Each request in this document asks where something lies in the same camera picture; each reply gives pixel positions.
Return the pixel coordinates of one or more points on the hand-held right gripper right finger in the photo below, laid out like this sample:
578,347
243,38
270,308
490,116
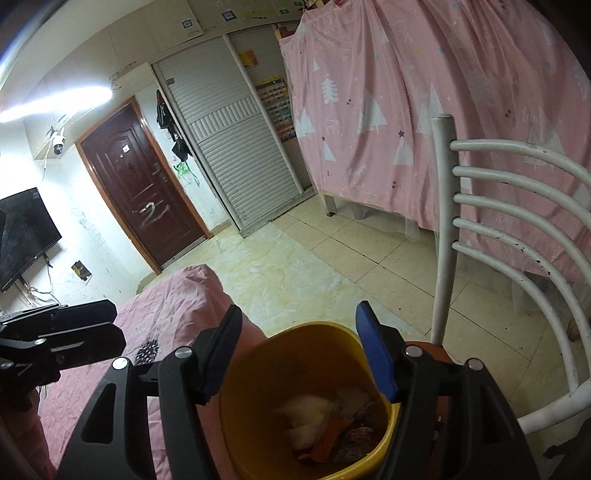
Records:
375,350

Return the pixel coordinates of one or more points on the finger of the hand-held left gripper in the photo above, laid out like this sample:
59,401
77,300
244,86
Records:
92,348
78,318

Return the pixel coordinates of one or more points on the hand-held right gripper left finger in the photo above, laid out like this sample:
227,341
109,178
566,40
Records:
221,344

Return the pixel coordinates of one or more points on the yellow plastic bucket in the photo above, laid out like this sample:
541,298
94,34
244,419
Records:
258,369

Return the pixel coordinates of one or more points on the person's left forearm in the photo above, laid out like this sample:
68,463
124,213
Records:
23,438

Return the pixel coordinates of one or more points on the pink tablecloth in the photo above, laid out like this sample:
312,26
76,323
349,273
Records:
166,314

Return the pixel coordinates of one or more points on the orange box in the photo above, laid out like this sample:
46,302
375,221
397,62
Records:
325,441

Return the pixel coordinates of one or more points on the dark red door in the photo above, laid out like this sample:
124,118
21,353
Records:
138,184

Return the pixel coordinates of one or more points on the white metal chair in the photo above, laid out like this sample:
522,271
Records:
443,207

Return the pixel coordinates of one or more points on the white shutter wardrobe door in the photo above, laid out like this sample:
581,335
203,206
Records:
231,147

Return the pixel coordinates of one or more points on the black hanging bag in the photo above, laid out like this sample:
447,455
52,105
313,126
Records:
164,110
181,148

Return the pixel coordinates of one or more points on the ceiling tube light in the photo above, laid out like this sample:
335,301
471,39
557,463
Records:
55,104

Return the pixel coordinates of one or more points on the colourful chart poster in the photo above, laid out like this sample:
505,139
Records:
275,108

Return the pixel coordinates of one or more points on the pink tree-print bed curtain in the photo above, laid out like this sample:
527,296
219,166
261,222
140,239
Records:
415,92

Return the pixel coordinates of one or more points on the orange sticker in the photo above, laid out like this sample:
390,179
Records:
247,59

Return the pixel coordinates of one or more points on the wall socket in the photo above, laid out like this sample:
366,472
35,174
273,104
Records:
81,271

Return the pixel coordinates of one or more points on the black wall television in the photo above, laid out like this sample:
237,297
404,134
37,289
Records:
23,240

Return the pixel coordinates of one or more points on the white security camera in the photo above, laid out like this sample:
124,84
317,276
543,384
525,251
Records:
57,145

